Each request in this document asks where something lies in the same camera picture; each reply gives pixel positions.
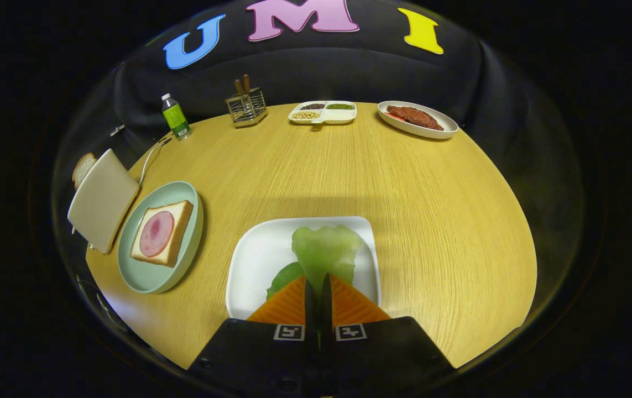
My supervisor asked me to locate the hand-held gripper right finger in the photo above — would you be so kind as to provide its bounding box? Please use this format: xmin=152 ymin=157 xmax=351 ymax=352
xmin=321 ymin=273 xmax=456 ymax=396

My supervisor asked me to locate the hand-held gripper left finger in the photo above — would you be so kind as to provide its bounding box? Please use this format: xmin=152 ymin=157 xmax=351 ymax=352
xmin=187 ymin=275 xmax=321 ymax=396

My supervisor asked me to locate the green lettuce leaf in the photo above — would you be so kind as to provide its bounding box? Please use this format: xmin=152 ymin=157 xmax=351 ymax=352
xmin=266 ymin=224 xmax=363 ymax=302

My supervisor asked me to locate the round-topped bread slice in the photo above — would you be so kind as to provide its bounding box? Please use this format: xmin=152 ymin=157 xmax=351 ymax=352
xmin=71 ymin=153 xmax=97 ymax=190

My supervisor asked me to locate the white square plate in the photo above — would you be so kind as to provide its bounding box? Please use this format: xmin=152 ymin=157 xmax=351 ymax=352
xmin=225 ymin=216 xmax=382 ymax=320

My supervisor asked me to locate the square toast slice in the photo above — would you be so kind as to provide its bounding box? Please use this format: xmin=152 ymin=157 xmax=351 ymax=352
xmin=129 ymin=200 xmax=195 ymax=268

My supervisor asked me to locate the pale green round plate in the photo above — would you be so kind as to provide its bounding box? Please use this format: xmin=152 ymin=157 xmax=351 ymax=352
xmin=117 ymin=181 xmax=205 ymax=295

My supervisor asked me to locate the pink ham slice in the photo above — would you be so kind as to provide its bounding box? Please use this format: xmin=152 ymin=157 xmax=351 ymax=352
xmin=139 ymin=211 xmax=175 ymax=258

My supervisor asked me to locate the white divided dish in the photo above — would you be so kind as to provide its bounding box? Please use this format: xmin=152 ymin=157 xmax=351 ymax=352
xmin=288 ymin=101 xmax=358 ymax=125

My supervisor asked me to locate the white oval plate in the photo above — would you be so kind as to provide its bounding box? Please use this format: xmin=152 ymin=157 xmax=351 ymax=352
xmin=377 ymin=100 xmax=459 ymax=139

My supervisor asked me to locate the brown meat piece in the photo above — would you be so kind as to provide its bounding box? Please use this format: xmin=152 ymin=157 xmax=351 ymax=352
xmin=386 ymin=105 xmax=445 ymax=131

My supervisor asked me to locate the green label plastic bottle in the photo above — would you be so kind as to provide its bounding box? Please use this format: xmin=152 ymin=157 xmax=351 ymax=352
xmin=161 ymin=93 xmax=192 ymax=141

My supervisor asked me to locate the white toaster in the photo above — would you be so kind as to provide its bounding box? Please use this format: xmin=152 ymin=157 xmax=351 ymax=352
xmin=67 ymin=148 xmax=140 ymax=255

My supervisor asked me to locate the black backdrop cloth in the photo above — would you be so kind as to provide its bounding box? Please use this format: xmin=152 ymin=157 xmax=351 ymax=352
xmin=56 ymin=0 xmax=587 ymax=222

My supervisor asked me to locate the metal wire utensil holder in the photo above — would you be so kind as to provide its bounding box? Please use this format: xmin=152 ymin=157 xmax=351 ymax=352
xmin=225 ymin=87 xmax=268 ymax=128

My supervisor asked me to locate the white toaster cable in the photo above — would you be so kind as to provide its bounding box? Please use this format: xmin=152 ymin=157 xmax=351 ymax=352
xmin=139 ymin=137 xmax=174 ymax=185

